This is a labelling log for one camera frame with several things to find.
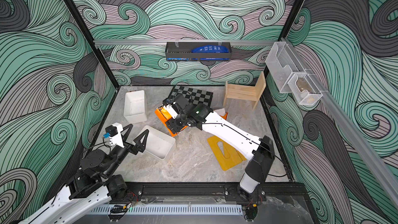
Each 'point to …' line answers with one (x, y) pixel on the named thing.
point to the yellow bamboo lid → (227, 155)
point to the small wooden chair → (244, 92)
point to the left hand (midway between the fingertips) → (139, 126)
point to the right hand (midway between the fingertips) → (175, 120)
